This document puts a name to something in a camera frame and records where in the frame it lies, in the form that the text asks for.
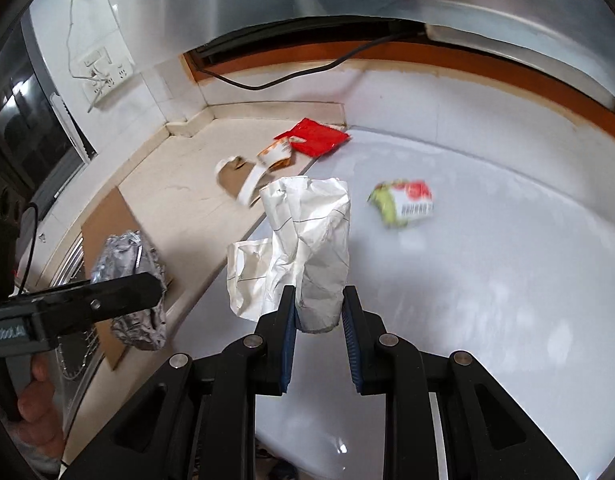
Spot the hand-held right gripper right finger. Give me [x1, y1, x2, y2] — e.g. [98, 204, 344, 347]
[341, 285, 581, 480]

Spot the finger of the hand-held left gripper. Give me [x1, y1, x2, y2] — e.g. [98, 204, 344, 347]
[36, 272, 168, 334]

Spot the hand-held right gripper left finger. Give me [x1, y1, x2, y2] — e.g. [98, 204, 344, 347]
[62, 285, 298, 480]

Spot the silver foil wrapper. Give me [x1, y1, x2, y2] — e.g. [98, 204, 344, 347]
[91, 230, 169, 352]

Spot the white paper bag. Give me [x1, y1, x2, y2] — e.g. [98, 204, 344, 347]
[226, 176, 351, 335]

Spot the person's left hand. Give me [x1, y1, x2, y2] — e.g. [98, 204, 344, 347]
[16, 354, 65, 461]

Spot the brown cardboard sheet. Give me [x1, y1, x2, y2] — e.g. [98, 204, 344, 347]
[81, 186, 175, 371]

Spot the red and green snack wrapper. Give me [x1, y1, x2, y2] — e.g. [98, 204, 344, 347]
[367, 179, 435, 228]

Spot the torn brown cardboard piece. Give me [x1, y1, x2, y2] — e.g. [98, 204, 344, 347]
[214, 156, 268, 201]

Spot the torn orange and white packet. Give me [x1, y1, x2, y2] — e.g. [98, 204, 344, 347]
[237, 140, 294, 207]

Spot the red foil packet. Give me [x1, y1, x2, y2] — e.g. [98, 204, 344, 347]
[274, 118, 351, 158]

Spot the metal wire dish rack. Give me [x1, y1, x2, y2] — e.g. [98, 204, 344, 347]
[50, 235, 100, 383]

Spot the grey metal window frame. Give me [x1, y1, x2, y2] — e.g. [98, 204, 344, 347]
[0, 10, 97, 211]

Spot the white wall socket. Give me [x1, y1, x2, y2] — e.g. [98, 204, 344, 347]
[82, 47, 133, 111]

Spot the black cable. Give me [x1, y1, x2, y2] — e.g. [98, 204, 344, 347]
[192, 27, 431, 92]

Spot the thin white cable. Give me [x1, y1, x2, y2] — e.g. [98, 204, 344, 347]
[62, 0, 98, 111]

